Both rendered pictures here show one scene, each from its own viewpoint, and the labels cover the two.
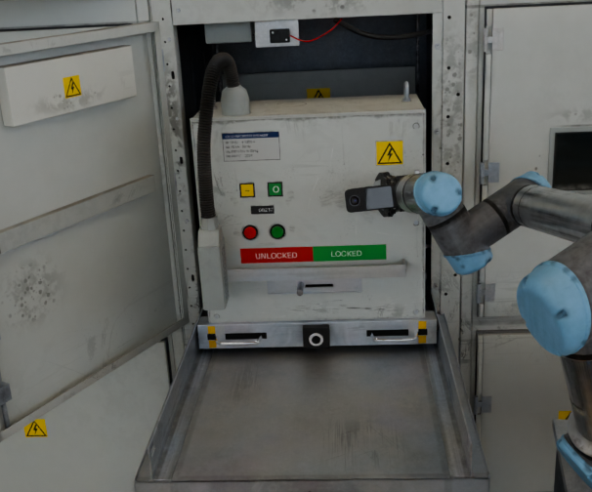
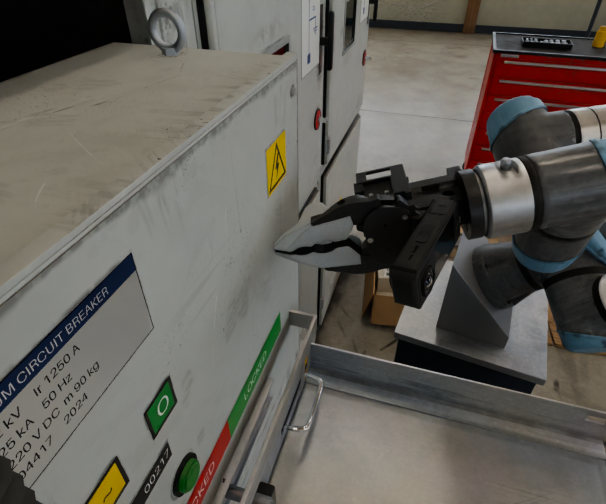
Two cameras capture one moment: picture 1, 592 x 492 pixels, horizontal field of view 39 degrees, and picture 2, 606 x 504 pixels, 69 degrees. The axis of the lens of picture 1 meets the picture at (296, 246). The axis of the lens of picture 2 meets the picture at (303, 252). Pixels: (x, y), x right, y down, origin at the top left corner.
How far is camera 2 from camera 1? 1.60 m
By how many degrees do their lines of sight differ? 68
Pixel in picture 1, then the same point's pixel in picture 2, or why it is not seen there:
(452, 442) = (532, 431)
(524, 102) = (239, 24)
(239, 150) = (41, 428)
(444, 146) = not seen: hidden behind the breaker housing
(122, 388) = not seen: outside the picture
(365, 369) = (330, 468)
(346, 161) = (242, 222)
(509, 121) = not seen: hidden behind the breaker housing
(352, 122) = (240, 126)
